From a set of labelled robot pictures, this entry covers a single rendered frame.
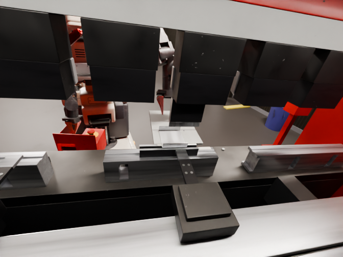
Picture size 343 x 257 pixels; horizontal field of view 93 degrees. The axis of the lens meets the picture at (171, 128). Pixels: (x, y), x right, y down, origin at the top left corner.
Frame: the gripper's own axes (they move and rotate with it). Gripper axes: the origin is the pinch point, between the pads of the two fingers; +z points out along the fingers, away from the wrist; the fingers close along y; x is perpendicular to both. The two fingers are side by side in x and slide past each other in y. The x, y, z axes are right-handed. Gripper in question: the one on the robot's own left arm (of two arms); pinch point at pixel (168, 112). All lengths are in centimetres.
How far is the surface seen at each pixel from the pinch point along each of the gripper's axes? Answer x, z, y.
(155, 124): -1.3, 4.8, -5.7
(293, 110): 79, -10, 157
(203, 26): -35.4, -16.1, 0.2
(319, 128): 2, 7, 86
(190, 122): -19.2, 4.1, 3.0
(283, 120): 161, -2, 231
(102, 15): -35.1, -15.7, -19.8
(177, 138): -10.6, 9.9, 1.3
